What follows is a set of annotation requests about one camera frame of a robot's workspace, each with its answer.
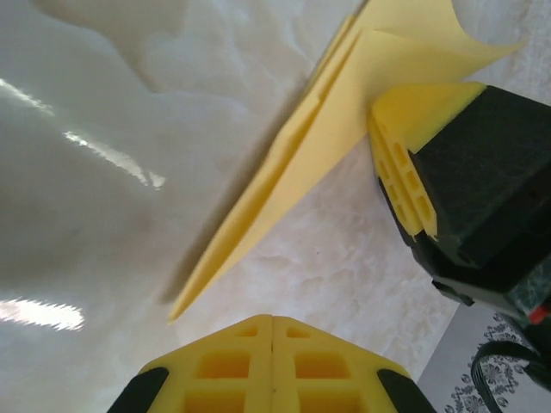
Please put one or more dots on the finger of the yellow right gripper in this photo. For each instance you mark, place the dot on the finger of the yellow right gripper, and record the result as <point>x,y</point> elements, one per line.
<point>422,112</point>
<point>387,168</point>

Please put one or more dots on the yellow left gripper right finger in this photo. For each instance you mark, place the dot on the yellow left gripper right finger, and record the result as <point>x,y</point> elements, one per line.
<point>327,370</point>

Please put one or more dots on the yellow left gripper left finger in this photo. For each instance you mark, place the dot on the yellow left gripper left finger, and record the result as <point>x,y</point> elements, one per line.
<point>224,370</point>

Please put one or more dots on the yellow paper sheet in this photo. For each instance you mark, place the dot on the yellow paper sheet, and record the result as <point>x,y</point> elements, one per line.
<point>301,172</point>

